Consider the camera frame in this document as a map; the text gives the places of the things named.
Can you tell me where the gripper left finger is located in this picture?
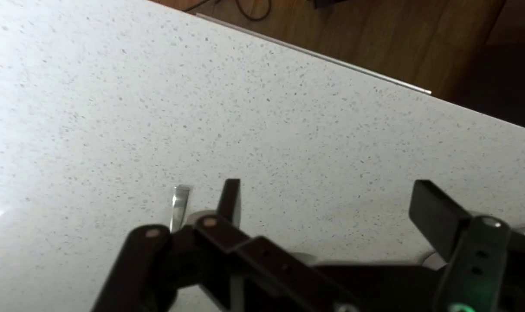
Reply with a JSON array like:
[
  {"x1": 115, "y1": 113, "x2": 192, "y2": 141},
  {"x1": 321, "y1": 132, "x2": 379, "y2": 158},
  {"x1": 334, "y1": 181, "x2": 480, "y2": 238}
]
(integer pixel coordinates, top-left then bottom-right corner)
[{"x1": 91, "y1": 178, "x2": 359, "y2": 312}]

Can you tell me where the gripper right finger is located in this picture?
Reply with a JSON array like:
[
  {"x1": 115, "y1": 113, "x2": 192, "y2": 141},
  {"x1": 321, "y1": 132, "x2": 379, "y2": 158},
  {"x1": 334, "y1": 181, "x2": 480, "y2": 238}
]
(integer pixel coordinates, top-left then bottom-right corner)
[{"x1": 408, "y1": 179, "x2": 525, "y2": 312}]

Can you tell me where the black cable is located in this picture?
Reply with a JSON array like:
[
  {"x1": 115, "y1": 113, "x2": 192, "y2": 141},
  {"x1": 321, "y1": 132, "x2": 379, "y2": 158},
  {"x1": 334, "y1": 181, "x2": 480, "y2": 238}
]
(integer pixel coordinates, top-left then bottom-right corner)
[{"x1": 182, "y1": 0, "x2": 272, "y2": 22}]

